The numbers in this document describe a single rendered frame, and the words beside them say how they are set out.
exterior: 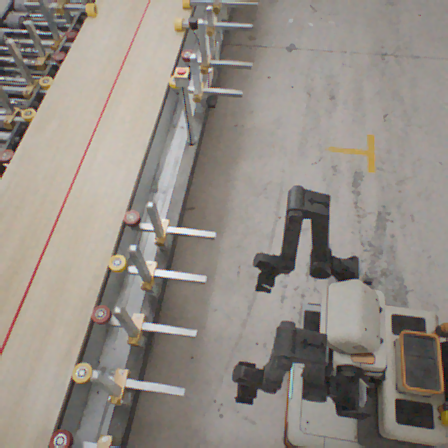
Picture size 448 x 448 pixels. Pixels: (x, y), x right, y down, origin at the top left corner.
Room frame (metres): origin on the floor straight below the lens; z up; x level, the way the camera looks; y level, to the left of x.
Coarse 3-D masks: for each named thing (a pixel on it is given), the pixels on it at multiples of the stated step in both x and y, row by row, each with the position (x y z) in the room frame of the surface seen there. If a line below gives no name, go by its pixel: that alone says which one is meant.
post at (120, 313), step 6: (114, 312) 0.61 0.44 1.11; (120, 312) 0.61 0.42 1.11; (126, 312) 0.62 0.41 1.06; (120, 318) 0.60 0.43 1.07; (126, 318) 0.61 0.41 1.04; (126, 324) 0.60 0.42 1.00; (132, 324) 0.62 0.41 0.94; (126, 330) 0.60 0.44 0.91; (132, 330) 0.60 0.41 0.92; (138, 330) 0.62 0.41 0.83
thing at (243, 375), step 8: (240, 368) 0.34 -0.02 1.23; (248, 368) 0.33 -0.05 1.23; (256, 368) 0.34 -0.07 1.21; (264, 368) 0.34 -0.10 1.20; (232, 376) 0.32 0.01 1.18; (240, 376) 0.31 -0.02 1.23; (248, 376) 0.31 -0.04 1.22; (256, 376) 0.31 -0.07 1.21; (248, 384) 0.29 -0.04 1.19; (256, 384) 0.29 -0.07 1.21; (272, 392) 0.26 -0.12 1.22
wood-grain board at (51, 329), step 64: (128, 0) 3.04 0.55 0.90; (64, 64) 2.39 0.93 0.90; (128, 64) 2.34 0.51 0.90; (64, 128) 1.82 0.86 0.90; (128, 128) 1.78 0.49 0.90; (0, 192) 1.40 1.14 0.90; (64, 192) 1.36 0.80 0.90; (128, 192) 1.33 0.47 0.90; (0, 256) 1.02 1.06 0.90; (64, 256) 0.99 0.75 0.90; (0, 320) 0.70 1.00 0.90; (64, 320) 0.67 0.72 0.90; (0, 384) 0.43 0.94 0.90; (64, 384) 0.41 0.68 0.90
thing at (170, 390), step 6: (126, 384) 0.40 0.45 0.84; (132, 384) 0.40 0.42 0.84; (138, 384) 0.39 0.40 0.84; (144, 384) 0.39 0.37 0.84; (150, 384) 0.39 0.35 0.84; (156, 384) 0.39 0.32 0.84; (150, 390) 0.37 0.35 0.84; (156, 390) 0.37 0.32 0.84; (162, 390) 0.36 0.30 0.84; (168, 390) 0.36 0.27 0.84; (174, 390) 0.36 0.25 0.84; (180, 390) 0.36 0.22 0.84; (180, 396) 0.34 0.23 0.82
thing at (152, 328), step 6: (114, 318) 0.69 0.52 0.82; (108, 324) 0.67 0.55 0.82; (114, 324) 0.67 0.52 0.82; (120, 324) 0.66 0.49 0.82; (144, 324) 0.65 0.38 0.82; (150, 324) 0.65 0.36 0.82; (144, 330) 0.63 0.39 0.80; (150, 330) 0.63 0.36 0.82; (156, 330) 0.62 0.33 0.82; (162, 330) 0.62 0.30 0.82; (168, 330) 0.62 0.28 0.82; (174, 330) 0.62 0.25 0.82; (180, 330) 0.61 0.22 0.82; (186, 330) 0.61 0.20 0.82; (192, 330) 0.61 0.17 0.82; (186, 336) 0.59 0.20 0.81; (192, 336) 0.58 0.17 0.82
